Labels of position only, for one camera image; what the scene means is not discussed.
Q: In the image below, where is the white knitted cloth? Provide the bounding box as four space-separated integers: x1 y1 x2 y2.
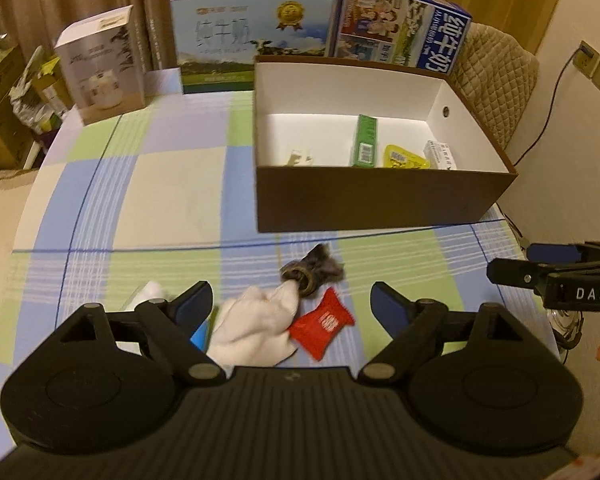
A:
207 281 300 367

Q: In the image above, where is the silver ointment box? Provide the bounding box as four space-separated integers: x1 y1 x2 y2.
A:
424 140 457 170

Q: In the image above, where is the blue ointment tube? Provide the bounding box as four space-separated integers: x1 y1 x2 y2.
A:
189 320 210 353

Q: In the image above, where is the metal alarm clock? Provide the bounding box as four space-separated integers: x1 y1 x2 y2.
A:
547 310 584 351

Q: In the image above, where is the red candy packet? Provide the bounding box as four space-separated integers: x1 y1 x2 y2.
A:
289 287 355 361

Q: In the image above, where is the grey fur scrunchie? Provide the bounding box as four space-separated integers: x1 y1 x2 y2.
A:
279 244 344 298

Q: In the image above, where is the checkered bed sheet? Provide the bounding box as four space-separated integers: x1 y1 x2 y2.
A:
0 70 555 387

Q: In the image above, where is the yellow snack packet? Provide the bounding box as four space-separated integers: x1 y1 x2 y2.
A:
382 144 430 169

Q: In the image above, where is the green small carton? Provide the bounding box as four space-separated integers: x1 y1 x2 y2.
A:
350 115 377 168

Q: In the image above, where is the beige quilted cushion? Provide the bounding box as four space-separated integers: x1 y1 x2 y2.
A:
450 23 540 148

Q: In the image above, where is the brown open cardboard box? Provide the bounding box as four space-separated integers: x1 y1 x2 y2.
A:
253 56 517 233

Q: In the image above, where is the cardboard box with tissues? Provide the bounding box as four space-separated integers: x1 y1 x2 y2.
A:
0 35 73 170

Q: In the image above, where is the white appliance box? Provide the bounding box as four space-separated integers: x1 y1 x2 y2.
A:
55 6 145 125

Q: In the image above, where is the light blue milk carton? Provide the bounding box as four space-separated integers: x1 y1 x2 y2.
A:
170 0 334 93

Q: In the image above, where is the dark blue milk carton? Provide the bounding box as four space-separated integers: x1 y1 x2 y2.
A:
329 0 471 75

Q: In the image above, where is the wall power socket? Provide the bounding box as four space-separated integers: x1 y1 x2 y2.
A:
572 40 600 90

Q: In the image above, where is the black power cable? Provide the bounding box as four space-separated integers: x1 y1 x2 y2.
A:
511 49 581 167

